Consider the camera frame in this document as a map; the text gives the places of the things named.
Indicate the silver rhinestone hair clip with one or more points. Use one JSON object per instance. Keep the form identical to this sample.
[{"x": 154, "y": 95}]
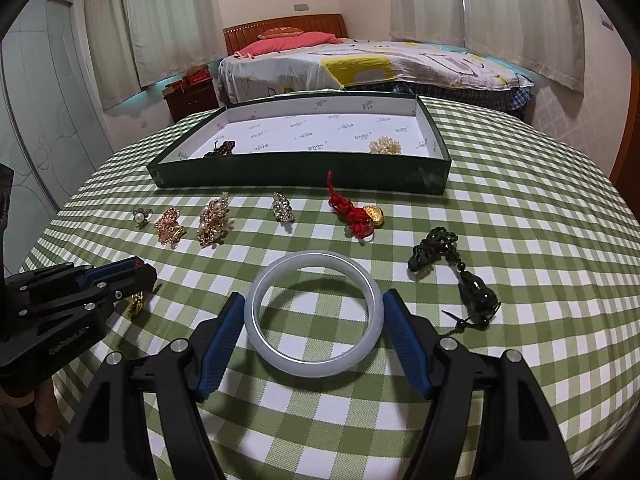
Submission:
[{"x": 282, "y": 209}]

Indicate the wooden headboard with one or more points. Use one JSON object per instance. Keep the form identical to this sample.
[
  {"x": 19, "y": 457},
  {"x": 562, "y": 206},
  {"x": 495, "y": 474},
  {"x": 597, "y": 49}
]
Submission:
[{"x": 239, "y": 36}]

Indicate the person's left hand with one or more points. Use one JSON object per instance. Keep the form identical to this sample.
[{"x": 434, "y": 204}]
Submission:
[{"x": 48, "y": 415}]

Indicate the white jade bangle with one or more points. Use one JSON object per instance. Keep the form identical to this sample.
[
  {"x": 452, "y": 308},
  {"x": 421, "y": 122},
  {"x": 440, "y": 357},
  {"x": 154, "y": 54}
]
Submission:
[{"x": 314, "y": 259}]

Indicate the red knot gold coin charm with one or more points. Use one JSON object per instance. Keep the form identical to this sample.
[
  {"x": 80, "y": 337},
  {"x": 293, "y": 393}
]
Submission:
[{"x": 360, "y": 222}]

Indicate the bed with patterned sheet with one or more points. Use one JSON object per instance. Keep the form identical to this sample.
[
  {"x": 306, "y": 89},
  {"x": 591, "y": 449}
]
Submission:
[{"x": 446, "y": 72}]

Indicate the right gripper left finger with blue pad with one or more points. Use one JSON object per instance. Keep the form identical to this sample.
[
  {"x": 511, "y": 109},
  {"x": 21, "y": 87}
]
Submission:
[{"x": 221, "y": 335}]

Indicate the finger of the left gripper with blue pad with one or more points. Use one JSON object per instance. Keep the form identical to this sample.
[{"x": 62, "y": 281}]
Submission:
[
  {"x": 101, "y": 273},
  {"x": 125, "y": 284}
]

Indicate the red boxes on nightstand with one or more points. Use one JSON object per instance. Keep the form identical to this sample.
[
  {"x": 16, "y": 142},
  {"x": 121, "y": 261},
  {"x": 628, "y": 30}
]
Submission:
[{"x": 194, "y": 75}]

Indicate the white curtain right window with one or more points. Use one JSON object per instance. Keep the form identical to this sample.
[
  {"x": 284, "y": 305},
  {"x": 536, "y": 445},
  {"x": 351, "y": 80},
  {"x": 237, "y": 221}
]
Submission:
[{"x": 544, "y": 36}]

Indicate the rose gold flower brooch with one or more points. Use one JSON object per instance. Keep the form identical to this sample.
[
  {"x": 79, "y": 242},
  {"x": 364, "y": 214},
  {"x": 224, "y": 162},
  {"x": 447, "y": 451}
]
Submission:
[{"x": 168, "y": 229}]

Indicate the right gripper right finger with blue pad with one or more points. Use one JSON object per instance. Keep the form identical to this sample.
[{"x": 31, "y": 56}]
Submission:
[{"x": 411, "y": 355}]

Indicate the dark wooden nightstand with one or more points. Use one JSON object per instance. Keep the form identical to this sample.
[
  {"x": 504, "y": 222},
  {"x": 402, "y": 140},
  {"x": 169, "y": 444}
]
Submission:
[{"x": 194, "y": 99}]

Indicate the green shallow box tray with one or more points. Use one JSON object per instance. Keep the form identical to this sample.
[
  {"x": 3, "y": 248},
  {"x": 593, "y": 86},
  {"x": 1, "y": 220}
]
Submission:
[{"x": 293, "y": 140}]

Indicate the red pillow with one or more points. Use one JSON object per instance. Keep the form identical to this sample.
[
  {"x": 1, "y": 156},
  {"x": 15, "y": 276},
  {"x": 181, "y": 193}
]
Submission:
[{"x": 280, "y": 44}]

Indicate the white curtain left window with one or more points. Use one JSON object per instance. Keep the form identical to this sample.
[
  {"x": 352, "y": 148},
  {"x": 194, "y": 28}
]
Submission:
[{"x": 136, "y": 43}]

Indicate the pearl gold cluster brooch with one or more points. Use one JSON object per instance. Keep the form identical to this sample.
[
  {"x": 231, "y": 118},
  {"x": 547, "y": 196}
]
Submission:
[{"x": 214, "y": 223}]

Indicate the glass sliding wardrobe door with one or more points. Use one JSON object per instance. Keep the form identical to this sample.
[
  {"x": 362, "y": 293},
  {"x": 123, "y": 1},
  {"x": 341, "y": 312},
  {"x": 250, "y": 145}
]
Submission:
[{"x": 51, "y": 136}]

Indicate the small red tassel charm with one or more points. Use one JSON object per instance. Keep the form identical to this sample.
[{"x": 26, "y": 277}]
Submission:
[{"x": 136, "y": 303}]

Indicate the green white checkered tablecloth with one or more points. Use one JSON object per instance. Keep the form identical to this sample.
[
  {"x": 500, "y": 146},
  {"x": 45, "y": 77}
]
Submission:
[{"x": 536, "y": 220}]

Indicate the brown wooden door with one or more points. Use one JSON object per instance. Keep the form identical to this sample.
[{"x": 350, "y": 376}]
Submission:
[{"x": 625, "y": 172}]

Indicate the white curtain window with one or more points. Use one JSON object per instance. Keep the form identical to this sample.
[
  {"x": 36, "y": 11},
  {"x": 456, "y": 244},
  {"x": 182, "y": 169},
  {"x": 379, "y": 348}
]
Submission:
[
  {"x": 544, "y": 36},
  {"x": 136, "y": 43}
]

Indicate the white pearl bead cluster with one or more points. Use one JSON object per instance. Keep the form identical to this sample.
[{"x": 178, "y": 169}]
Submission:
[{"x": 385, "y": 145}]

